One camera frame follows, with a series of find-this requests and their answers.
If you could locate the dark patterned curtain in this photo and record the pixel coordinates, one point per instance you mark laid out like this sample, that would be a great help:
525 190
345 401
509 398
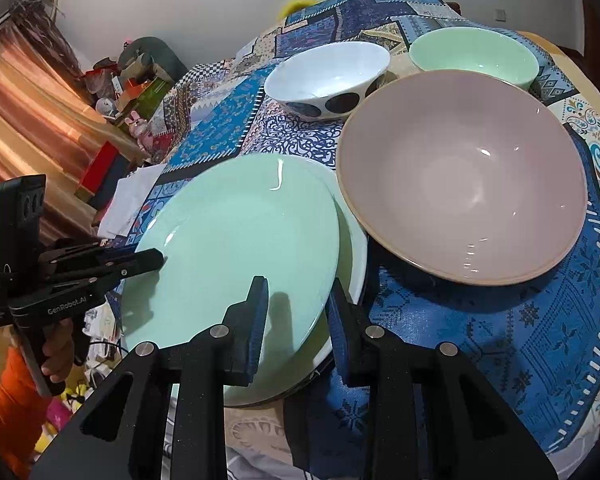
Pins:
35 12

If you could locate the white wall outlet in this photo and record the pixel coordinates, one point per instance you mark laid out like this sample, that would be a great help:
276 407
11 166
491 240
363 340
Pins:
500 14

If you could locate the white plate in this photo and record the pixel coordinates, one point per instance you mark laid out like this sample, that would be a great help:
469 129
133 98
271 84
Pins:
352 255

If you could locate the green storage box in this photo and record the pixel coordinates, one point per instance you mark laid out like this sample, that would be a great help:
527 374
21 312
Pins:
152 92

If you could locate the white bowl with dark dots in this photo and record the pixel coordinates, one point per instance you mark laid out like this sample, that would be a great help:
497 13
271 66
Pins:
325 75

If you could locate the patchwork printed blanket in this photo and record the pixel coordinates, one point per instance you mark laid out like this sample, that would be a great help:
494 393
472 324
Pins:
505 340

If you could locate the green bowl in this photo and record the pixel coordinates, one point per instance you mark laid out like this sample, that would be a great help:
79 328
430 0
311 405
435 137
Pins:
472 57

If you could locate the person's left hand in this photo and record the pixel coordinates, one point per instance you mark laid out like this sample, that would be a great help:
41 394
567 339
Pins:
57 355

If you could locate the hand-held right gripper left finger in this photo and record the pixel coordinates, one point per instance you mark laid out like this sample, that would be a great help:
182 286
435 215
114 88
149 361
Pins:
257 330

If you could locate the white cloth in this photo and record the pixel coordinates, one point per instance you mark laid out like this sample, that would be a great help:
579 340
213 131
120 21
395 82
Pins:
130 190

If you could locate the pink bowl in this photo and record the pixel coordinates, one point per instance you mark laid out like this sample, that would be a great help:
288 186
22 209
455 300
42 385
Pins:
460 175

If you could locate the red box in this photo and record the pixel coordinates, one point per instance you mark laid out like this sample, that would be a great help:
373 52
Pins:
100 170

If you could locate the yellow foam tube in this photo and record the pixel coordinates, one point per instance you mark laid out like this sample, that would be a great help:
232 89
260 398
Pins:
297 4

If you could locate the green plate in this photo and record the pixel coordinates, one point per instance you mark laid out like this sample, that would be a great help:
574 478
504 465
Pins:
240 235

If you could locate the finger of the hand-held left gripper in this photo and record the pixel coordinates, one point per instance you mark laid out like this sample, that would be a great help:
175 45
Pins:
140 261
75 250

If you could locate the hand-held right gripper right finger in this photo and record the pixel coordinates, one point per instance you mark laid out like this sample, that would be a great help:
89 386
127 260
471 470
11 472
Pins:
340 340

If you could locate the orange curtain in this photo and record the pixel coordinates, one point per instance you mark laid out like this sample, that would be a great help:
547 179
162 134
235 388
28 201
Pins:
30 110

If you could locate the pink bunny toy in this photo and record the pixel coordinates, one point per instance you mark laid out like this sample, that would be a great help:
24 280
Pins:
139 122

